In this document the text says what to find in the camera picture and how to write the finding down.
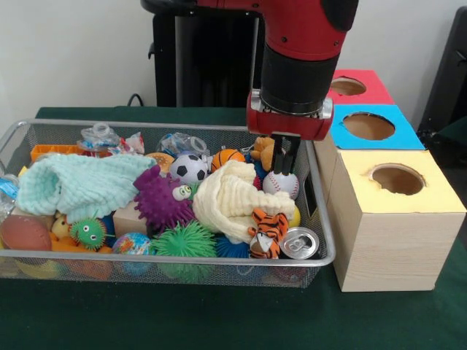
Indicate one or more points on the mint green cloth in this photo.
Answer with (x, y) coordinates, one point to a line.
(80, 182)

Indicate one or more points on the tiger plush toy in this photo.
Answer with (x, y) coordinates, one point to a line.
(268, 232)

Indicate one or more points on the dark green table cloth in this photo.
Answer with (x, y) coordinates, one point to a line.
(219, 321)

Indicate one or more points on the silver drink can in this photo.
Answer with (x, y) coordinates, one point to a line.
(299, 243)

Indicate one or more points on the purple spiky ball with eyes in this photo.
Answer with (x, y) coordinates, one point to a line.
(164, 197)

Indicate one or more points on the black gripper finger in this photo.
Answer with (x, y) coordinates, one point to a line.
(279, 153)
(292, 154)

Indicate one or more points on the pale yellow cloth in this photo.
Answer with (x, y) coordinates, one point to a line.
(233, 200)

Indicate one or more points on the clear mesh bin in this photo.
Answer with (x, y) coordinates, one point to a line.
(44, 131)

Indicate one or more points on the small orange basketball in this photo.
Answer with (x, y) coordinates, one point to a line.
(226, 157)

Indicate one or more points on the orange bear plush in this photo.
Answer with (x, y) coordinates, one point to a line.
(263, 152)

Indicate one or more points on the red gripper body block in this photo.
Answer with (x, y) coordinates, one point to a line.
(292, 125)

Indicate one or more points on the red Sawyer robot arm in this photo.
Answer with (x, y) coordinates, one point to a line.
(306, 36)

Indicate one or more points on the white ball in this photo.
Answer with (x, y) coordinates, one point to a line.
(281, 186)

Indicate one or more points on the large green spiky ball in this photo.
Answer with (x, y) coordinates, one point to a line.
(184, 240)

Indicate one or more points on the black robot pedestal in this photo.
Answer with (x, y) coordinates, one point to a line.
(211, 65)

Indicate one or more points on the small soccer ball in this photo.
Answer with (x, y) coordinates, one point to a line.
(188, 168)

